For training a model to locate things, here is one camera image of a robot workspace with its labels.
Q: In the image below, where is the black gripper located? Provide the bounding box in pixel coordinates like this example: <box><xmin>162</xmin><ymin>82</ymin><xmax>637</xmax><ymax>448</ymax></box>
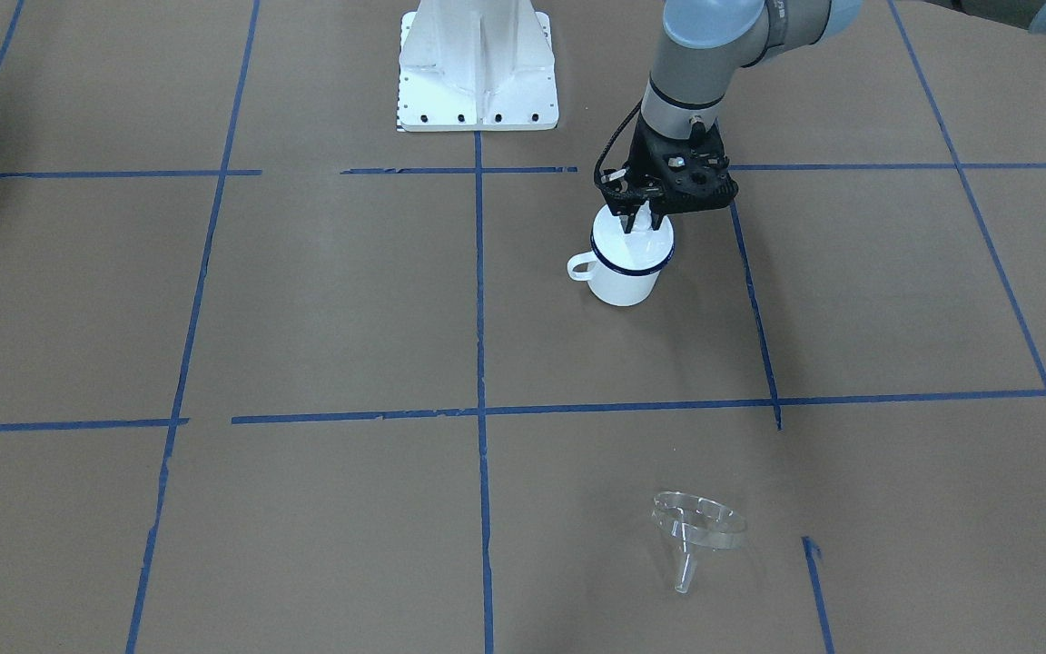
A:
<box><xmin>597</xmin><ymin>123</ymin><xmax>696</xmax><ymax>234</ymax></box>

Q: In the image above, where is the white enamel cup blue rim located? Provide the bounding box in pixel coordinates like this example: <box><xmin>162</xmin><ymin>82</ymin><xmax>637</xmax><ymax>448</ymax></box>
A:
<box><xmin>566</xmin><ymin>203</ymin><xmax>676</xmax><ymax>307</ymax></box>

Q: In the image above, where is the white enamel cup lid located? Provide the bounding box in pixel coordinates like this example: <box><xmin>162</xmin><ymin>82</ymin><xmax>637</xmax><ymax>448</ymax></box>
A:
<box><xmin>590</xmin><ymin>202</ymin><xmax>676</xmax><ymax>276</ymax></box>

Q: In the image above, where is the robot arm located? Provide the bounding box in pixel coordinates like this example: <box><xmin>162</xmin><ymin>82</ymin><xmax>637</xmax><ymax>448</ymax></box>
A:
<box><xmin>593</xmin><ymin>1</ymin><xmax>861</xmax><ymax>233</ymax></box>

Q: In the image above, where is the brown paper table mat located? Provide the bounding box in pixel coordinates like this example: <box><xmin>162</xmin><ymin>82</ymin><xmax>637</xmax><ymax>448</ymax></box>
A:
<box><xmin>0</xmin><ymin>1</ymin><xmax>1046</xmax><ymax>653</ymax></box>

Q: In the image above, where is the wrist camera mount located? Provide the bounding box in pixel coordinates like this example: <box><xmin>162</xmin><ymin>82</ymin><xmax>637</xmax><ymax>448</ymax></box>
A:
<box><xmin>660</xmin><ymin>123</ymin><xmax>738</xmax><ymax>215</ymax></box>

